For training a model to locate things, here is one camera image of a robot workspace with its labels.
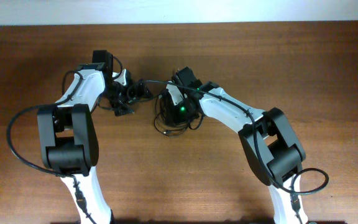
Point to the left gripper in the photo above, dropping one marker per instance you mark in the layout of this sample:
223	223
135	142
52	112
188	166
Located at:
134	96

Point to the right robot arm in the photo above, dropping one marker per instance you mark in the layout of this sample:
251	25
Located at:
272	149

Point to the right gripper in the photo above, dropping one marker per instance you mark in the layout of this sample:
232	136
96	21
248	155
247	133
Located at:
194	114

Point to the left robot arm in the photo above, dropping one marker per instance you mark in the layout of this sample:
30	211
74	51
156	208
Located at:
68	140

